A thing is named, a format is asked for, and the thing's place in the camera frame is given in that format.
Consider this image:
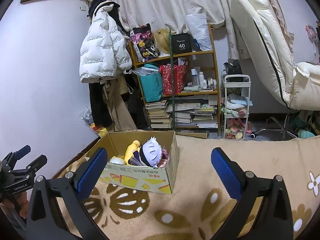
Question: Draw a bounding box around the yellow dog plush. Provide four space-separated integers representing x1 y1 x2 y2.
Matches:
124 140 141 165

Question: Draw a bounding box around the white-haired blindfolded doll plush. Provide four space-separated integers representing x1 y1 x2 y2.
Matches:
129 137 162 168

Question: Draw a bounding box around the pink animal plush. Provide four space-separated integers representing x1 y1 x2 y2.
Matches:
162 148 169 159

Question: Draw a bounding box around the white fluffy pompom plush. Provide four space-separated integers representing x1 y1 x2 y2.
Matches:
109 156 126 165

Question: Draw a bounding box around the pink swirl roll plush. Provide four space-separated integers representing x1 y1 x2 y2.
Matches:
157 159 168 168

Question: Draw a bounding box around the person's left hand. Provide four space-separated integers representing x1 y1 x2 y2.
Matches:
1 192 29 219

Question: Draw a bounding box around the plastic bag of snacks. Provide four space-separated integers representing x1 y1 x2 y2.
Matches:
80 106 113 138

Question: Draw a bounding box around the beige patterned blanket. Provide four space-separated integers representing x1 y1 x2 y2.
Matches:
56 135 320 240

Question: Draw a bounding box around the beige trench coat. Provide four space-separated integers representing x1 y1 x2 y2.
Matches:
103 74 137 132

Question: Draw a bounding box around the printed cardboard box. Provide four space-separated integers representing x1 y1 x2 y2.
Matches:
85 130 179 194

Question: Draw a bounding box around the stack of books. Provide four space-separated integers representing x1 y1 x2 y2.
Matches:
145 100 172 129

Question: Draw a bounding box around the white puffer jacket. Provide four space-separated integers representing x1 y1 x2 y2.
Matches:
79 1 132 83

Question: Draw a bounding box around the cream reclining chair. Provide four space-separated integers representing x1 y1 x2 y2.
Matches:
230 0 319 111

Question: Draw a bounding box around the white rolling cart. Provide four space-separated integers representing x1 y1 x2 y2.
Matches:
221 74 252 140

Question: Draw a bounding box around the teal shopping bag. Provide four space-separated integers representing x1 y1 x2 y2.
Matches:
137 64 164 102

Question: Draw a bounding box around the wooden shelf unit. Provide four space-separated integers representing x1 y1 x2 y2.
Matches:
129 24 220 132

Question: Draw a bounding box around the printed anime tote bag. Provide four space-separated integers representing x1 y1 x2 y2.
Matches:
130 23 158 62

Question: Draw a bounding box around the red patterned gift bag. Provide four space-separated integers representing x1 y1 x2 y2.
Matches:
159 64 187 95

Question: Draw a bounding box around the blonde wig head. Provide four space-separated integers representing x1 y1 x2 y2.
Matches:
152 29 170 57

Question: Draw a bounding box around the black box marked 40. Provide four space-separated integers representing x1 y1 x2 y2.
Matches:
171 33 192 54

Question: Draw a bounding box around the green pole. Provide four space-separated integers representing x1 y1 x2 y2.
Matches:
169 27 176 131

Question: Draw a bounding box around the floral curtain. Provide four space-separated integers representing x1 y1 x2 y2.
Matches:
111 0 295 60

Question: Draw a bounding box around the white plastic bag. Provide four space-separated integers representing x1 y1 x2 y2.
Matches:
185 13 213 51

